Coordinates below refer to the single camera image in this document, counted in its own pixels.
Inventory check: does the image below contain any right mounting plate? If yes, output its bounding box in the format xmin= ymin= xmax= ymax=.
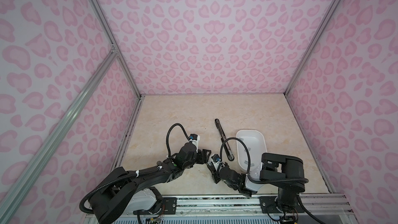
xmin=259 ymin=196 xmax=281 ymax=214

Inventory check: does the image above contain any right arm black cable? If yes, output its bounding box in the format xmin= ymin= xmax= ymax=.
xmin=219 ymin=137 xmax=325 ymax=224

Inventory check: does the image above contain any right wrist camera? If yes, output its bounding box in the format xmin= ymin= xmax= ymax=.
xmin=210 ymin=153 xmax=222 ymax=170

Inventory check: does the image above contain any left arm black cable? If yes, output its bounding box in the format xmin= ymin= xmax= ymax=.
xmin=79 ymin=122 xmax=191 ymax=215

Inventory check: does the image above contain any mounting plate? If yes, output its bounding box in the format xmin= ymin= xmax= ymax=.
xmin=259 ymin=196 xmax=281 ymax=214
xmin=134 ymin=197 xmax=177 ymax=215

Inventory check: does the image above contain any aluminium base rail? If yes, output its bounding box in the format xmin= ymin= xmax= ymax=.
xmin=84 ymin=193 xmax=358 ymax=224

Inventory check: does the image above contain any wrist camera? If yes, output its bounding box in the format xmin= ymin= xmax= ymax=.
xmin=189 ymin=134 xmax=201 ymax=151
xmin=210 ymin=153 xmax=222 ymax=170

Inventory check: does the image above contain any black stapler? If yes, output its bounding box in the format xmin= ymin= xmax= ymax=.
xmin=215 ymin=119 xmax=235 ymax=161

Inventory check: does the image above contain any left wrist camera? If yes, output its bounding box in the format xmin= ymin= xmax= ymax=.
xmin=189 ymin=134 xmax=201 ymax=151

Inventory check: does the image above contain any white plastic bin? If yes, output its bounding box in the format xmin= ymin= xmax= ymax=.
xmin=236 ymin=130 xmax=267 ymax=180

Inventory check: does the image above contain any left mounting plate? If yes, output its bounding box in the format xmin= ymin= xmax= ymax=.
xmin=134 ymin=197 xmax=177 ymax=215

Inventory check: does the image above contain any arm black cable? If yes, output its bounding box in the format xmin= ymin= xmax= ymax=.
xmin=219 ymin=137 xmax=325 ymax=224
xmin=79 ymin=122 xmax=191 ymax=215

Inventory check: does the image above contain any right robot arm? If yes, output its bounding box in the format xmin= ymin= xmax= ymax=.
xmin=207 ymin=152 xmax=309 ymax=213

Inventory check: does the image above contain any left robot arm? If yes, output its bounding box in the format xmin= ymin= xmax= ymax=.
xmin=79 ymin=142 xmax=211 ymax=224

